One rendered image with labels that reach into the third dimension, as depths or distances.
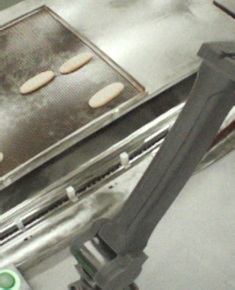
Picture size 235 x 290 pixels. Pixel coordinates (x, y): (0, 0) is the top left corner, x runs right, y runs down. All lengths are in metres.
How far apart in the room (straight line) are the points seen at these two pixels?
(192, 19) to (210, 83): 0.77
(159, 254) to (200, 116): 0.36
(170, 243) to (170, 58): 0.52
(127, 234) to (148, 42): 0.67
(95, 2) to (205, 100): 0.84
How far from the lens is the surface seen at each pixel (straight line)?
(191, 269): 0.80
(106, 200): 0.84
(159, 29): 1.21
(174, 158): 0.55
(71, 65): 1.06
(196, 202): 0.89
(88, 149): 0.99
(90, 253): 0.64
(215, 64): 0.53
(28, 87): 1.03
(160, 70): 1.08
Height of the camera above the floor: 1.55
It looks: 46 degrees down
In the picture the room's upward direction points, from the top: 6 degrees counter-clockwise
